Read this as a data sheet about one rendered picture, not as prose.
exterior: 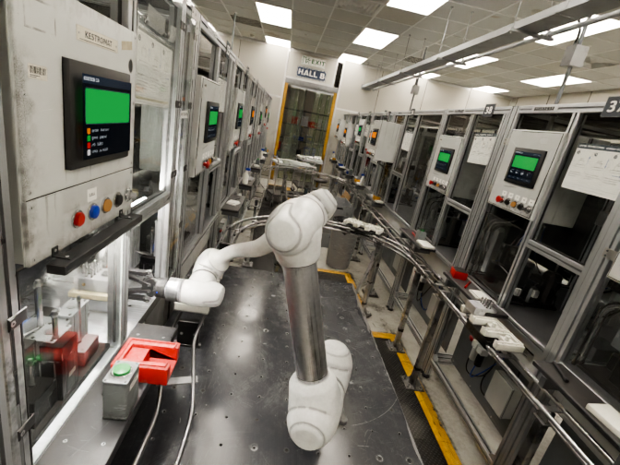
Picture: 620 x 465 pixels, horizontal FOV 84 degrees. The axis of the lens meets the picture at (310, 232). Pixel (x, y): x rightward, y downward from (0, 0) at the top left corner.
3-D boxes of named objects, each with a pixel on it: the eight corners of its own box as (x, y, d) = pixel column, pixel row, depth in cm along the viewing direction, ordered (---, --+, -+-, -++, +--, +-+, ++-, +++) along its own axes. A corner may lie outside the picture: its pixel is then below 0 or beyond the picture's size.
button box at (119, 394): (126, 420, 87) (127, 383, 83) (93, 417, 86) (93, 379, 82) (138, 396, 94) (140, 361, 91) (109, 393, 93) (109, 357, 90)
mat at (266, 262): (294, 304, 336) (294, 304, 335) (233, 296, 329) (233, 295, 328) (290, 187, 889) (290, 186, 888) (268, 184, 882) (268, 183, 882)
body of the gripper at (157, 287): (170, 293, 136) (146, 290, 135) (171, 274, 134) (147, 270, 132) (163, 303, 129) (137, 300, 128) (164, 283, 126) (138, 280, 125)
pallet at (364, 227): (341, 229, 332) (343, 219, 329) (347, 226, 344) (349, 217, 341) (376, 240, 317) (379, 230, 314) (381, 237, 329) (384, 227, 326)
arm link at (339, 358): (347, 385, 139) (360, 339, 132) (339, 419, 122) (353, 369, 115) (309, 372, 142) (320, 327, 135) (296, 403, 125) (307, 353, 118)
